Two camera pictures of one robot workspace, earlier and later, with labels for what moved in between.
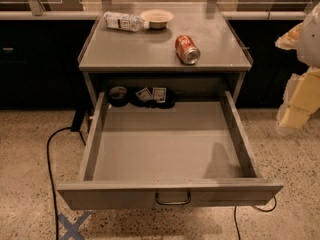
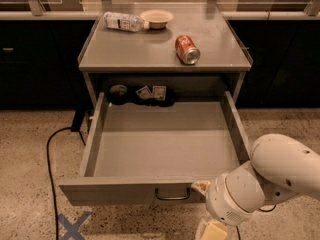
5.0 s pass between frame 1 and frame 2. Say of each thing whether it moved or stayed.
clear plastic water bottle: stayed
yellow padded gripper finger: moved
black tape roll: stayed
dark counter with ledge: stayed
